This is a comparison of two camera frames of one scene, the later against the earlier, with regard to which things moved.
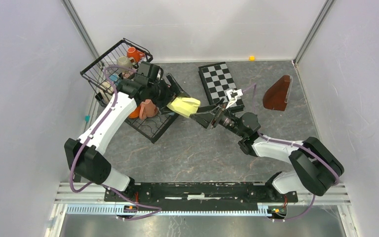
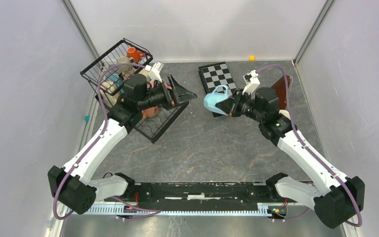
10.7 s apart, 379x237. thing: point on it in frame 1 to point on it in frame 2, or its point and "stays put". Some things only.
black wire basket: x=121 y=59 stays put
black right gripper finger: x=204 y=119 to x=225 y=105
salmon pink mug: x=147 y=109 stays put
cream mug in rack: x=106 y=91 stays put
